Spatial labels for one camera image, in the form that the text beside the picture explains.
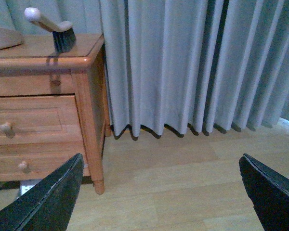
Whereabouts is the upper wooden drawer knob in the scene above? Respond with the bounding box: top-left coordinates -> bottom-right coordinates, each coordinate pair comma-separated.
0,122 -> 13,134

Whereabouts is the wooden dresser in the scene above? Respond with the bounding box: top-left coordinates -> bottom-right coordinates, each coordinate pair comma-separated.
0,34 -> 111,194

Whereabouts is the lower wooden drawer knob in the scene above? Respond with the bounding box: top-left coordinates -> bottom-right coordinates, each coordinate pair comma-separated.
18,161 -> 29,172

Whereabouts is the beige plastic dustpan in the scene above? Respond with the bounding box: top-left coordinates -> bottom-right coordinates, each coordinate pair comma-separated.
0,27 -> 24,50

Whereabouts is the white hand brush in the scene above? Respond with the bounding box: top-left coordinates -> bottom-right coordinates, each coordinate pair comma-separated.
24,7 -> 76,53

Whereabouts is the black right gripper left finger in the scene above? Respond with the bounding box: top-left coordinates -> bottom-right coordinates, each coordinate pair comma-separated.
0,154 -> 84,231

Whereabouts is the light grey curtain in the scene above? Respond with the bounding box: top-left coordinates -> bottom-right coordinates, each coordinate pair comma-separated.
0,0 -> 289,136

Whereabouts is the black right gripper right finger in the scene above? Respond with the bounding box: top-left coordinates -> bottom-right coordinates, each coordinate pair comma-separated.
239,154 -> 289,231

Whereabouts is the wooden drawer knob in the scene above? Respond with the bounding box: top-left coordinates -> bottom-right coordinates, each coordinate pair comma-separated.
0,122 -> 13,134
18,161 -> 29,172

